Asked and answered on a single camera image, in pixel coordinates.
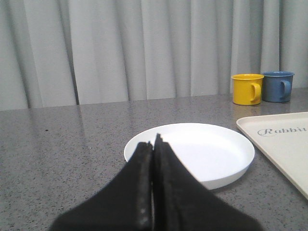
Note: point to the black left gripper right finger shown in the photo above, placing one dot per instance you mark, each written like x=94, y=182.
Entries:
x=181, y=203

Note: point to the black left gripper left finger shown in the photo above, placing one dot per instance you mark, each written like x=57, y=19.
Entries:
x=124, y=204

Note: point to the white round plate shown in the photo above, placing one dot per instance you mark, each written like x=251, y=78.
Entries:
x=216, y=156

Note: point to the cream rabbit serving tray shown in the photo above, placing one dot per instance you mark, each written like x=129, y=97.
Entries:
x=283, y=139

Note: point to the yellow enamel mug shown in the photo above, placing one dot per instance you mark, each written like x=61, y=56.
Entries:
x=247, y=89

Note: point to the blue enamel mug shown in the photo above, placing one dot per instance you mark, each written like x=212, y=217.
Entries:
x=277, y=86

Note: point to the grey pleated curtain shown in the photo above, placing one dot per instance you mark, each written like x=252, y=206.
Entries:
x=68, y=52

